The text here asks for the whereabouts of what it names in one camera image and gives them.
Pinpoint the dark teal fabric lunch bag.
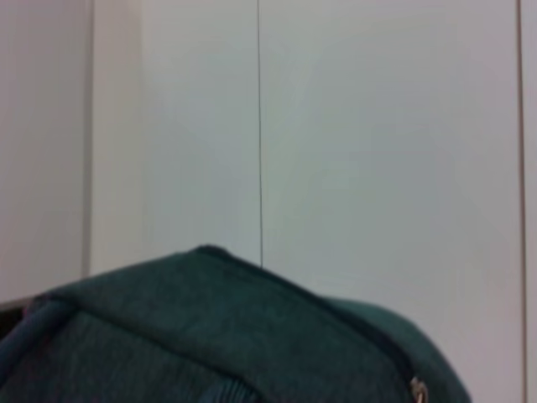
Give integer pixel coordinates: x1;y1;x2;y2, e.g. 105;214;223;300
0;244;474;403

